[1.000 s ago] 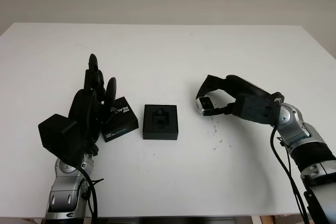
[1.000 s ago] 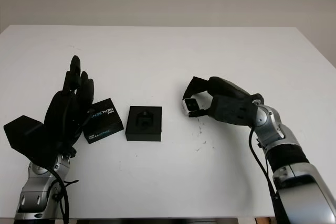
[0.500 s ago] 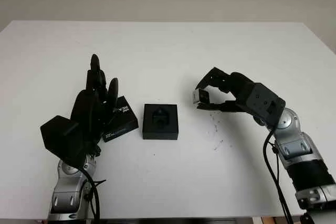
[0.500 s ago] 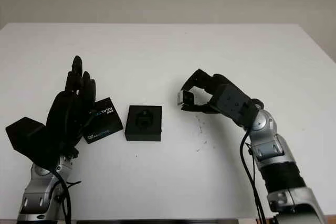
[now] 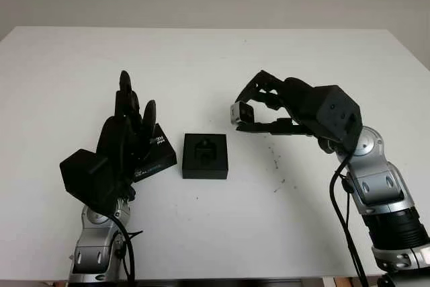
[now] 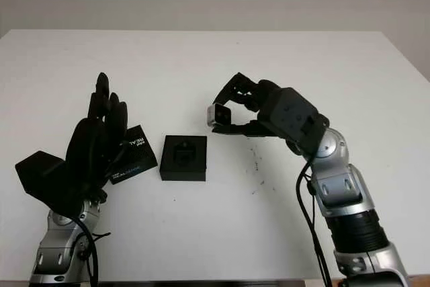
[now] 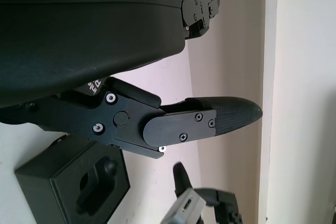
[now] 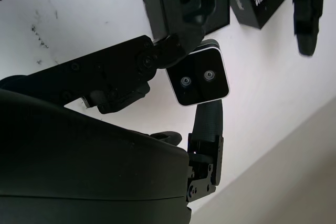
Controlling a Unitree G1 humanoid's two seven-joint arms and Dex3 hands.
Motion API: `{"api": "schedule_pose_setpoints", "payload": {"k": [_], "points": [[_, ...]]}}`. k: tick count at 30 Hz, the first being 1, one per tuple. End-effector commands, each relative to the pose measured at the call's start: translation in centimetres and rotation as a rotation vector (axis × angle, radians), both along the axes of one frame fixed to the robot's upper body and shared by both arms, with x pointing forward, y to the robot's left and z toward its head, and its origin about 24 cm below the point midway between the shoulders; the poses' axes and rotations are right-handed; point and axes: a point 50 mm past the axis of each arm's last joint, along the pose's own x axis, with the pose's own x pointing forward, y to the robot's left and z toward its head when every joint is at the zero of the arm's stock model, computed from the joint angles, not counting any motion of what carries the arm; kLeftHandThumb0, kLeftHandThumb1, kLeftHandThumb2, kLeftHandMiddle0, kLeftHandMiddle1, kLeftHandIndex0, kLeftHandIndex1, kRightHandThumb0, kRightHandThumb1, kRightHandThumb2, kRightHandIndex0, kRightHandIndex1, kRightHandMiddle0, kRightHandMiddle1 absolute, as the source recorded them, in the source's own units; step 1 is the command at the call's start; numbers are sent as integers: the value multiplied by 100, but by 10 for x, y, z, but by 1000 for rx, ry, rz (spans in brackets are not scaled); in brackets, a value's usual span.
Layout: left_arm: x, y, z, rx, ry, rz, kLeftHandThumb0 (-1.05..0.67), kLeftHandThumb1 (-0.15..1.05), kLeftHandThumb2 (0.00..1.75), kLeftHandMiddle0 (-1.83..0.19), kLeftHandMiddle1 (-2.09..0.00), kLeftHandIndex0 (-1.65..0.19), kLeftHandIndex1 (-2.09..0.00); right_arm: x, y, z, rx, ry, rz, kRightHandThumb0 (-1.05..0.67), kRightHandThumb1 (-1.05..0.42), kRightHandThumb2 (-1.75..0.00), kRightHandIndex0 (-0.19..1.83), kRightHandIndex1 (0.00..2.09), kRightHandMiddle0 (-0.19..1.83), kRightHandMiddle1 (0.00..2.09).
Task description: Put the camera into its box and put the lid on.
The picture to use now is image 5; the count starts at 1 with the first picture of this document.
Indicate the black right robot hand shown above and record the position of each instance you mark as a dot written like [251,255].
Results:
[299,99]

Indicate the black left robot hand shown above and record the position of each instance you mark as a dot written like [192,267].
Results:
[116,139]

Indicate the black RealSense box lid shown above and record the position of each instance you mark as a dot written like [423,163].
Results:
[164,157]

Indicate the small silver camera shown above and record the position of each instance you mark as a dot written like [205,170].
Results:
[243,113]

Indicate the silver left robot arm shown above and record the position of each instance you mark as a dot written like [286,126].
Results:
[94,243]

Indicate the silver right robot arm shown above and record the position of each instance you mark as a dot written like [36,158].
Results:
[379,186]

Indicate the black box base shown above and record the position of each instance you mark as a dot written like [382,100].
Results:
[205,171]

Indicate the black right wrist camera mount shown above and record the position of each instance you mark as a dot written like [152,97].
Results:
[339,112]

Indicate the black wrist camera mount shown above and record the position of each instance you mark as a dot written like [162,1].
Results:
[339,112]
[87,179]

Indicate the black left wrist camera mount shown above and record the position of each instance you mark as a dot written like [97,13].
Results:
[87,179]

